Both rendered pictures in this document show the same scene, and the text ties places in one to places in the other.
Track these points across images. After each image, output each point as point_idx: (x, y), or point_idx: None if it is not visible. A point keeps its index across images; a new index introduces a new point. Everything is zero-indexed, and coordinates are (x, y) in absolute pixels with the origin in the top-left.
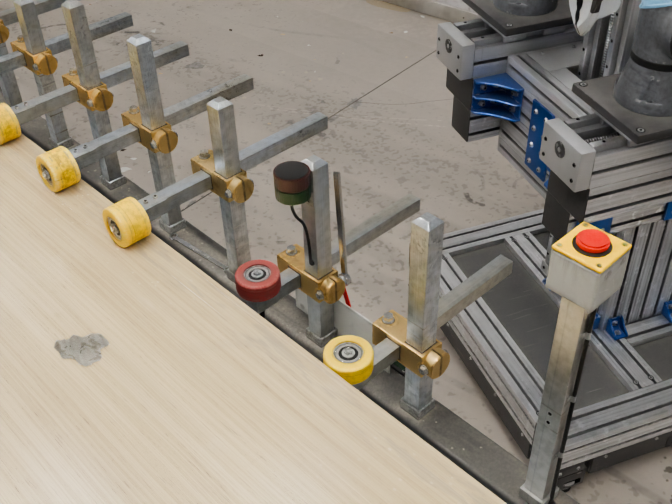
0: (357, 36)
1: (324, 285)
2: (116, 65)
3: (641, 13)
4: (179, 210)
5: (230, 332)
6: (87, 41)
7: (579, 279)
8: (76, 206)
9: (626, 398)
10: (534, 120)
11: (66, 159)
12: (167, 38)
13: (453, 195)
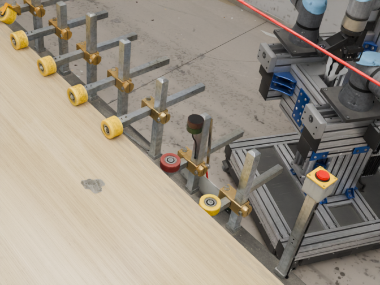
0: (205, 16)
1: (199, 168)
2: (72, 13)
3: (355, 65)
4: None
5: (158, 186)
6: (94, 31)
7: (315, 189)
8: (85, 114)
9: (322, 232)
10: (299, 98)
11: (83, 91)
12: (101, 1)
13: (248, 116)
